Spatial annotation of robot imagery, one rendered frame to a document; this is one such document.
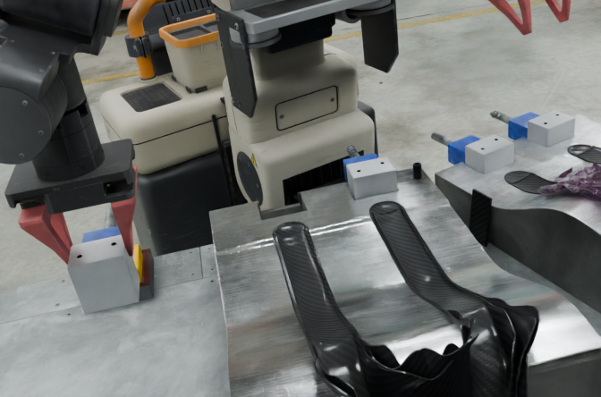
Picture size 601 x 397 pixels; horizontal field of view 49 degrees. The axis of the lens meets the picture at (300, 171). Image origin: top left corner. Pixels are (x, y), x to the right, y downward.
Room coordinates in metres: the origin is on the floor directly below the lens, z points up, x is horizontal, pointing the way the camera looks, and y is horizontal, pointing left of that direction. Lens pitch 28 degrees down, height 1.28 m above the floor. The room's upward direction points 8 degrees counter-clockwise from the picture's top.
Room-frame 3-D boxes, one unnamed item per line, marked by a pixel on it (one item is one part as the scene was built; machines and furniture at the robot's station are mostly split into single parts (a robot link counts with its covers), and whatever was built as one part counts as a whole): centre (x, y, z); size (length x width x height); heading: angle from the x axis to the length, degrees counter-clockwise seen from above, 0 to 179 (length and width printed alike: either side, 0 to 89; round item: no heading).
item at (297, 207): (0.65, 0.03, 0.87); 0.05 x 0.05 x 0.04; 7
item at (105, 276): (0.55, 0.20, 0.94); 0.13 x 0.05 x 0.05; 7
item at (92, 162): (0.51, 0.19, 1.06); 0.10 x 0.07 x 0.07; 97
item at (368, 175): (0.71, -0.08, 0.89); 0.13 x 0.05 x 0.05; 6
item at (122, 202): (0.52, 0.18, 0.99); 0.07 x 0.07 x 0.09; 7
